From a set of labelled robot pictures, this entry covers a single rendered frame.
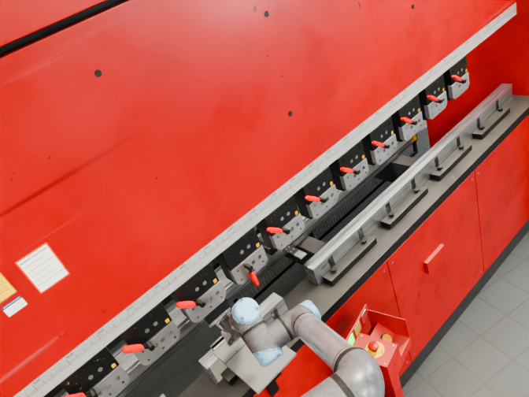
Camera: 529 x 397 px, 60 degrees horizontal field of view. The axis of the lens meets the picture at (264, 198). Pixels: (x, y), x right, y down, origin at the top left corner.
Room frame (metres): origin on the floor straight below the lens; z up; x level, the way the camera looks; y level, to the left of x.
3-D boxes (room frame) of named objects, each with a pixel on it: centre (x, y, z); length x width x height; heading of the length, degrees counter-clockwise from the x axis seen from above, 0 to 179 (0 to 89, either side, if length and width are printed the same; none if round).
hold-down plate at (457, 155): (1.87, -0.94, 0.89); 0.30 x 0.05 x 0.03; 119
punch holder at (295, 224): (1.41, -0.02, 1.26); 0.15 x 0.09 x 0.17; 119
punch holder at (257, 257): (1.32, 0.15, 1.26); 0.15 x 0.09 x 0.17; 119
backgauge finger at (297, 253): (1.59, 0.00, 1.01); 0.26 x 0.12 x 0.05; 29
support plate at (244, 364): (1.10, 0.24, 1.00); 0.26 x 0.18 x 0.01; 29
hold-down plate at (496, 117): (2.07, -1.29, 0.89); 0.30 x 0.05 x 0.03; 119
